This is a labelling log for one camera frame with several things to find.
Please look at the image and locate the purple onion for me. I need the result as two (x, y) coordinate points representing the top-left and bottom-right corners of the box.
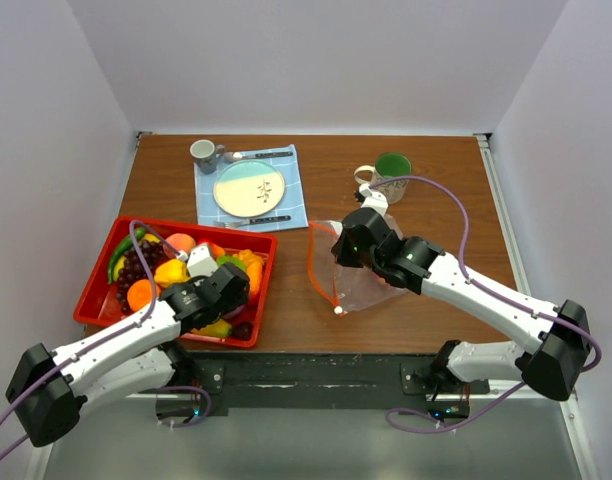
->
(222, 305), (245, 321)

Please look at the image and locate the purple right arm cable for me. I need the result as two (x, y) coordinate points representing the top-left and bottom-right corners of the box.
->
(360, 175), (603, 432)

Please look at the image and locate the dark red fig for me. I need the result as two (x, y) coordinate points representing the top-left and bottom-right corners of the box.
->
(231, 322), (253, 341)

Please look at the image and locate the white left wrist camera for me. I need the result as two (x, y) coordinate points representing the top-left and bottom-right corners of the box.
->
(177, 242), (218, 277)

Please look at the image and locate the cream and blue plate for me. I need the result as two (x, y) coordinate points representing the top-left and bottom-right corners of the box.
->
(213, 160), (286, 218)

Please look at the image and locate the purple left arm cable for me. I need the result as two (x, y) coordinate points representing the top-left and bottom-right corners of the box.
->
(0, 219), (212, 461)

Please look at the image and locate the green floral mug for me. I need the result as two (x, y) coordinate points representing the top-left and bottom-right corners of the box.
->
(354, 152), (412, 205)

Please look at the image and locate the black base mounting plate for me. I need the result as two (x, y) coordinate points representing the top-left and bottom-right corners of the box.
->
(157, 351), (490, 420)

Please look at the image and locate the yellow lemon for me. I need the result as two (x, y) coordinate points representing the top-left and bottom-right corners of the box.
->
(112, 255), (126, 282)

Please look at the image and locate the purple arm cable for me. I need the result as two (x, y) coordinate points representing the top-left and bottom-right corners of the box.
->
(0, 219), (212, 461)
(360, 175), (603, 432)

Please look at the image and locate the small grey mug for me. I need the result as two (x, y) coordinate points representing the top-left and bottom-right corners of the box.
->
(189, 139), (226, 175)

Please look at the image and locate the peach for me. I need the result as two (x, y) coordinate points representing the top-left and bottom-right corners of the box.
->
(164, 233), (196, 258)

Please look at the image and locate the green chili pepper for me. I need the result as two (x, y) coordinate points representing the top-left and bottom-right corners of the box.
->
(107, 227), (147, 284)

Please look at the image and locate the yellow orange papaya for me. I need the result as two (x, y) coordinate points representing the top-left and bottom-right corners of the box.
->
(191, 319), (232, 339)

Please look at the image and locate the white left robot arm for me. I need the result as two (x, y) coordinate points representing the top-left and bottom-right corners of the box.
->
(5, 263), (250, 447)

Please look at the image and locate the clear zip top bag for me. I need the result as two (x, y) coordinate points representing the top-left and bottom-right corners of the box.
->
(307, 220), (408, 316)

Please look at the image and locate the orange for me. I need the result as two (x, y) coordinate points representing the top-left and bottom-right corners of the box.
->
(126, 278), (160, 312)

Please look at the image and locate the metal spoon black handle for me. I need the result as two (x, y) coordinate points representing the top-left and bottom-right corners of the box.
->
(223, 150), (293, 163)

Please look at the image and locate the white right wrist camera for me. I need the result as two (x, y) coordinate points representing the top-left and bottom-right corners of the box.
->
(355, 184), (389, 216)

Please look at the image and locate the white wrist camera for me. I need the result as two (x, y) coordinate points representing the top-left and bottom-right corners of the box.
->
(355, 184), (389, 216)
(177, 242), (218, 277)

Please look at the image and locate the green starfruit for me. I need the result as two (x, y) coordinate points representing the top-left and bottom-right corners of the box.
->
(216, 255), (247, 272)

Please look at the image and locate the dark purple grape bunch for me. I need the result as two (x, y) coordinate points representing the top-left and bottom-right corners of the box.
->
(114, 235), (164, 315)

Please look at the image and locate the red apple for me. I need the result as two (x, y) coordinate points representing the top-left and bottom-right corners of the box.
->
(198, 239), (226, 260)

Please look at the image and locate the yellow bell pepper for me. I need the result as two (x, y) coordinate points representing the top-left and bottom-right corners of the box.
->
(154, 259), (190, 289)

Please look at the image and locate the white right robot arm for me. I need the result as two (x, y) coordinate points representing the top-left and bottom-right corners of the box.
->
(331, 207), (592, 401)

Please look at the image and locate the metal fork black handle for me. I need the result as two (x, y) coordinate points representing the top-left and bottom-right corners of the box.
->
(213, 215), (292, 229)

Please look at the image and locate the red plastic tray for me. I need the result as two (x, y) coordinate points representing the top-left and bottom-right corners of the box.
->
(73, 216), (278, 348)

